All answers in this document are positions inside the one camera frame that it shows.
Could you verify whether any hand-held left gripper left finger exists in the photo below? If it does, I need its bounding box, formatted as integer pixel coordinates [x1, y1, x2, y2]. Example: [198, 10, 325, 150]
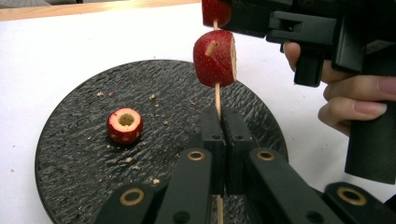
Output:
[200, 105, 226, 195]

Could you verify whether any thin wooden skewer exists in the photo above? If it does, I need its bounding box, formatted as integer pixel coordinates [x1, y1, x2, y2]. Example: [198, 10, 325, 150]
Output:
[212, 19, 226, 224]

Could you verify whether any red cored hawthorn fruit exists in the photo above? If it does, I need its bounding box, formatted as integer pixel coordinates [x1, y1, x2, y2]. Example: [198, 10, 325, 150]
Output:
[201, 0, 233, 29]
[106, 107, 145, 146]
[192, 29, 238, 89]

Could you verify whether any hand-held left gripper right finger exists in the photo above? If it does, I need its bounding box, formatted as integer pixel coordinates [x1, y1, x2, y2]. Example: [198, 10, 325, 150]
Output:
[221, 107, 258, 195]

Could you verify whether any black round textured plate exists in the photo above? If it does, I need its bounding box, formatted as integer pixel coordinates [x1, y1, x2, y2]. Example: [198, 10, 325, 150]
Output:
[35, 59, 289, 224]

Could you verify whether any wooden table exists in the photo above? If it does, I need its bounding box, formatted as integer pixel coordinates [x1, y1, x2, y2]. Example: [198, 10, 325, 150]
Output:
[0, 0, 202, 22]

